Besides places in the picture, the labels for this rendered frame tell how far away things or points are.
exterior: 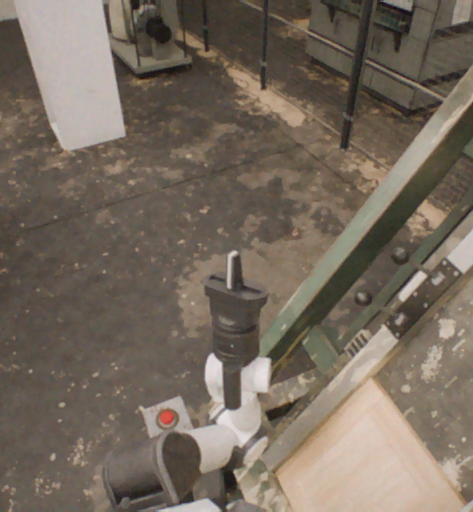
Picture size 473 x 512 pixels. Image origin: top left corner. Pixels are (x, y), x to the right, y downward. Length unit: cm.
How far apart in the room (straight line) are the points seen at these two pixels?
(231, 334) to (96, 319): 212
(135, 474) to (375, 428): 55
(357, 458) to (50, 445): 169
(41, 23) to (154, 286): 223
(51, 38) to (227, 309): 354
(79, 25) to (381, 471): 376
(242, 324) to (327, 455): 54
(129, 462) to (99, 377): 175
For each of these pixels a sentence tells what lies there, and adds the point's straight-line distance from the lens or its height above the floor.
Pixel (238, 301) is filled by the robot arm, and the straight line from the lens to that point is 77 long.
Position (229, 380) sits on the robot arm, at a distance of 84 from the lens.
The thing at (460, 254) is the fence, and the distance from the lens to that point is 103.
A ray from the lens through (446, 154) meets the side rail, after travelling 116.
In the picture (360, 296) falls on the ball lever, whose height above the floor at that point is 145.
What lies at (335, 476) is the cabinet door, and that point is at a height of 103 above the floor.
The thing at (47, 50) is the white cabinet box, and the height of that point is 89.
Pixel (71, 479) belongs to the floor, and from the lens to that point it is 243.
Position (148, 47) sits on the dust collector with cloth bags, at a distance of 593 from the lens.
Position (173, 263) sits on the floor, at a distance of 311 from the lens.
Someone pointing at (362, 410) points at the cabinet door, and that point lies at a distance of 116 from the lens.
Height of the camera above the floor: 217
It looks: 43 degrees down
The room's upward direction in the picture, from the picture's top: straight up
